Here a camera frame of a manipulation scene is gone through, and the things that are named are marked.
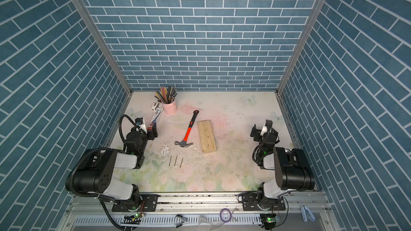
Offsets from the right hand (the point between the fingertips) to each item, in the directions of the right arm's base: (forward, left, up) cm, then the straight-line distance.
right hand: (265, 127), depth 92 cm
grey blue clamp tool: (-40, -14, -7) cm, 43 cm away
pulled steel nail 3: (-21, +46, -8) cm, 51 cm away
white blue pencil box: (+6, +70, -7) cm, 70 cm away
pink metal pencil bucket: (+10, +59, -1) cm, 60 cm away
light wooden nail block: (-6, +34, -5) cm, 35 cm away
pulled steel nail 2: (-22, +53, -8) cm, 58 cm away
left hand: (-4, +66, +3) cm, 66 cm away
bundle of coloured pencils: (+16, +63, +5) cm, 65 cm away
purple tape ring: (-43, +19, -8) cm, 48 cm away
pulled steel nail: (-22, +50, -8) cm, 55 cm away
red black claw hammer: (-10, +47, -8) cm, 49 cm away
